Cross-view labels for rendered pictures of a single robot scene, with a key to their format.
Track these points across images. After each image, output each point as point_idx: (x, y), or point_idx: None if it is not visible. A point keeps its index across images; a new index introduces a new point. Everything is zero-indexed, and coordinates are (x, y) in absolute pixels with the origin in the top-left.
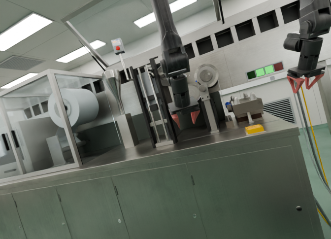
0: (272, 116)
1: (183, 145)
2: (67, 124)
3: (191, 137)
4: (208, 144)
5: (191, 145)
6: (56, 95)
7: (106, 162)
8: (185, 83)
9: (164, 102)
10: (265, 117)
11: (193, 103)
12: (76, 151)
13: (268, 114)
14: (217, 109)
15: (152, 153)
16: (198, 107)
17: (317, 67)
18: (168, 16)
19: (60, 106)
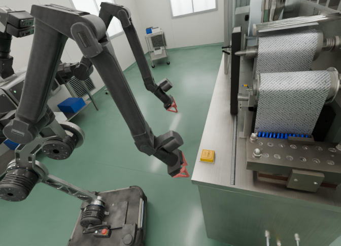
0: (263, 189)
1: (218, 117)
2: (224, 44)
3: (239, 120)
4: (203, 130)
5: (212, 121)
6: (224, 19)
7: (218, 85)
8: (155, 95)
9: (232, 79)
10: (271, 184)
11: (165, 105)
12: (225, 63)
13: (294, 196)
14: (329, 132)
15: (214, 104)
16: (166, 108)
17: (168, 167)
18: (138, 66)
19: (224, 28)
